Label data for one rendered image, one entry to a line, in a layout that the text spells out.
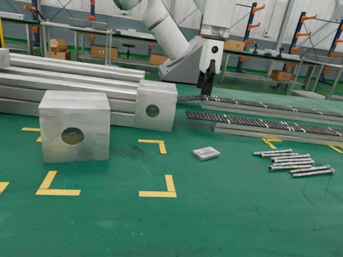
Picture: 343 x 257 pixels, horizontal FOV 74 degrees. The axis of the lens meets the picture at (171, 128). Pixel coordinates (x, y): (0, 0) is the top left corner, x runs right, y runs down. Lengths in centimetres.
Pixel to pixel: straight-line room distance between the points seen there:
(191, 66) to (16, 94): 76
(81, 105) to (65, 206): 15
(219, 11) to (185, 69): 46
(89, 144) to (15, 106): 26
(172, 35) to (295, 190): 89
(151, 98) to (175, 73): 60
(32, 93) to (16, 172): 22
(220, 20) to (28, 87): 51
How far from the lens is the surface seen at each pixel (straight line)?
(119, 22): 825
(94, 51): 555
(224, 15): 72
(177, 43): 116
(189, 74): 112
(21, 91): 59
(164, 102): 51
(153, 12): 114
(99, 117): 38
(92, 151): 40
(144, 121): 53
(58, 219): 32
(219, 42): 71
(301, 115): 90
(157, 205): 33
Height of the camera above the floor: 100
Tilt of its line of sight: 23 degrees down
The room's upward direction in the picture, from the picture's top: 9 degrees clockwise
